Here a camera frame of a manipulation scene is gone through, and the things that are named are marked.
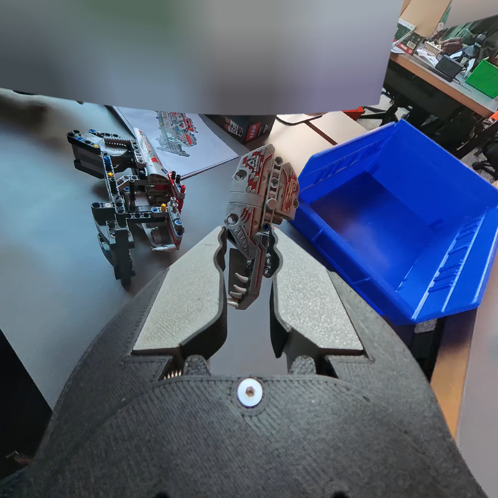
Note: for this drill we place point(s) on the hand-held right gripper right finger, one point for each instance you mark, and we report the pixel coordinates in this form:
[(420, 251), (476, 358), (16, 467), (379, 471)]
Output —
[(315, 307)]

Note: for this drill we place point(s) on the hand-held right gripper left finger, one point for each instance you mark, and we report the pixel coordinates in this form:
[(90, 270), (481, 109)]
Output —
[(183, 303)]

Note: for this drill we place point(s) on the black grey lego chassis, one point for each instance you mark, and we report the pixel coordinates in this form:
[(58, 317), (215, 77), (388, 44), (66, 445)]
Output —
[(118, 229)]

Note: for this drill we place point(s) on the grey red lego head section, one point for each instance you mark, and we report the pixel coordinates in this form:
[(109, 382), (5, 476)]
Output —
[(249, 218)]

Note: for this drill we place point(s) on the black lego box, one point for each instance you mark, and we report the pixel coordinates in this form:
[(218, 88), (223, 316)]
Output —
[(249, 130)]

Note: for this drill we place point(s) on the blue plastic bin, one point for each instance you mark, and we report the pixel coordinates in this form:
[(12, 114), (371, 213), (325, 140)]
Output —
[(369, 210)]

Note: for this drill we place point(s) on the white instruction booklet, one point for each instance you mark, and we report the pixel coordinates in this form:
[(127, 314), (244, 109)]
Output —
[(202, 144)]

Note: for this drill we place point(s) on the black device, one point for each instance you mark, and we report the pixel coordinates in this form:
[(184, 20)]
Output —
[(449, 68)]

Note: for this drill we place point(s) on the red box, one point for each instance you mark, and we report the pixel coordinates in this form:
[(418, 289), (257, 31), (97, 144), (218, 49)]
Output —
[(404, 47)]

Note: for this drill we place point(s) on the green plastic bin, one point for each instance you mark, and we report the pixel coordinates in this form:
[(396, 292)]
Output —
[(484, 79)]

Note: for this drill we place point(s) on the brown cardboard sheet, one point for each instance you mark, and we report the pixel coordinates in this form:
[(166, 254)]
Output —
[(424, 15)]

